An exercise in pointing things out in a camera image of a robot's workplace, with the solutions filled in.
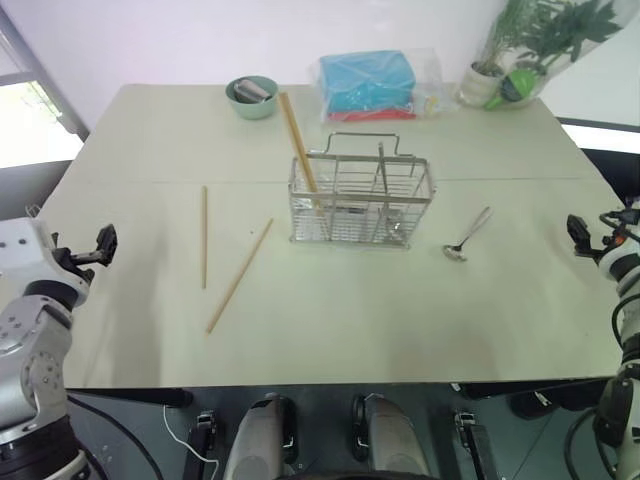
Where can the green leafy plant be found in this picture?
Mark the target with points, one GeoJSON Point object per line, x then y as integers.
{"type": "Point", "coordinates": [545, 25]}

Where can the black stand bracket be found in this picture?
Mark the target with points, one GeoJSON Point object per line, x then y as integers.
{"type": "Point", "coordinates": [475, 445]}
{"type": "Point", "coordinates": [199, 442]}

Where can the white plant pot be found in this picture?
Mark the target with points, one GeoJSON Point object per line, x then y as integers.
{"type": "Point", "coordinates": [480, 82]}

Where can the black table frame bar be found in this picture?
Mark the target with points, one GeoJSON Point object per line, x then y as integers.
{"type": "Point", "coordinates": [530, 390]}
{"type": "Point", "coordinates": [135, 396]}

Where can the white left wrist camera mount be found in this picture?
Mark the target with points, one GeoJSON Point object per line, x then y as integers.
{"type": "Point", "coordinates": [22, 245]}

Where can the grey object in bowl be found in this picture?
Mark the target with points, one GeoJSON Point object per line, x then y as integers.
{"type": "Point", "coordinates": [250, 91]}

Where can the red folded cloth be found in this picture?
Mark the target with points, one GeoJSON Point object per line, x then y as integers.
{"type": "Point", "coordinates": [372, 115]}

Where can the grey window frame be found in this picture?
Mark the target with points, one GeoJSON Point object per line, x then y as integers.
{"type": "Point", "coordinates": [45, 75]}

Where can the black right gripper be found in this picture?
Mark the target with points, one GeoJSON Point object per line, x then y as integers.
{"type": "Point", "coordinates": [601, 247]}

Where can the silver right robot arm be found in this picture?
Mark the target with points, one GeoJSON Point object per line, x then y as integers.
{"type": "Point", "coordinates": [619, 400]}

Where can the grey rounded leg cover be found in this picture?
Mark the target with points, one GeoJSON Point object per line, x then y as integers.
{"type": "Point", "coordinates": [255, 440]}
{"type": "Point", "coordinates": [390, 435]}

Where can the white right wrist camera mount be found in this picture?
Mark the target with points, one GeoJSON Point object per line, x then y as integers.
{"type": "Point", "coordinates": [622, 260]}

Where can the blue folded cloth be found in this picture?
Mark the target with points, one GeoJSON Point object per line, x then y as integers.
{"type": "Point", "coordinates": [367, 80]}

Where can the clear plastic bag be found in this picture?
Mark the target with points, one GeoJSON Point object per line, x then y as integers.
{"type": "Point", "coordinates": [425, 85]}

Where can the wooden chopstick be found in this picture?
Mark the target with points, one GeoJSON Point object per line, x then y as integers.
{"type": "Point", "coordinates": [295, 137]}
{"type": "Point", "coordinates": [240, 276]}
{"type": "Point", "coordinates": [204, 237]}
{"type": "Point", "coordinates": [300, 135]}

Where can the green bowl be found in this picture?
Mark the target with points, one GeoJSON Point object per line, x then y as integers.
{"type": "Point", "coordinates": [251, 105]}

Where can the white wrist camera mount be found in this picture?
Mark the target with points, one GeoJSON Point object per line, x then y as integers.
{"type": "Point", "coordinates": [22, 245]}
{"type": "Point", "coordinates": [622, 260]}

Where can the metal spoon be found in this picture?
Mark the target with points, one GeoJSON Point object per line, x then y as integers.
{"type": "Point", "coordinates": [465, 240]}

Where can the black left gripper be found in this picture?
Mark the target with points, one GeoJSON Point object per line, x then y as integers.
{"type": "Point", "coordinates": [75, 259]}

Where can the green round plastic toy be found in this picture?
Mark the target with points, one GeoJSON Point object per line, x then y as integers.
{"type": "Point", "coordinates": [520, 85]}

